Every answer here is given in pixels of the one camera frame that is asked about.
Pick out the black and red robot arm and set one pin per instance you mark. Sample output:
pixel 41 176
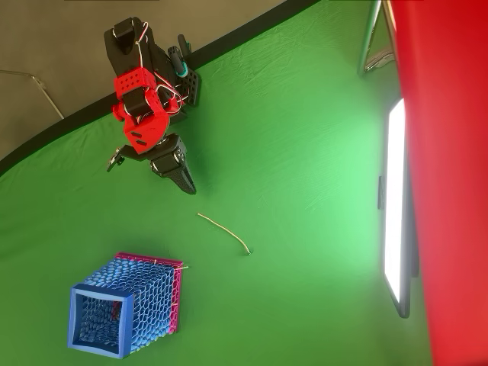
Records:
pixel 145 127

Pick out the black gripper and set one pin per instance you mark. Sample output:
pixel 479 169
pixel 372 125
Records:
pixel 166 163

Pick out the thin tan stick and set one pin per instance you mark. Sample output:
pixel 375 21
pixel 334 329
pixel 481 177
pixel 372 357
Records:
pixel 225 229

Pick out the green cloth with black rim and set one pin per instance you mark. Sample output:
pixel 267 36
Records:
pixel 267 160

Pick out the blue and pink lattice basket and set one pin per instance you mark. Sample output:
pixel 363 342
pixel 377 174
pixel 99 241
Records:
pixel 148 293

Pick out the red blurry mount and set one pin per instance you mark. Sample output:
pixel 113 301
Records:
pixel 450 183

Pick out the clear plastic bracket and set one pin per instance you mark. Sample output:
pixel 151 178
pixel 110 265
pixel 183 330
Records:
pixel 379 60

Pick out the thin grey rod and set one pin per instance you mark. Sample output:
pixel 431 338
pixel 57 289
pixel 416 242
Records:
pixel 49 97

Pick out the flat LED light panel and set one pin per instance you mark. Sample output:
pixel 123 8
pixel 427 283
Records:
pixel 394 198

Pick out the chrome tube stand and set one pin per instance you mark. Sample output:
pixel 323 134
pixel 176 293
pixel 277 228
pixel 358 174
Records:
pixel 369 38

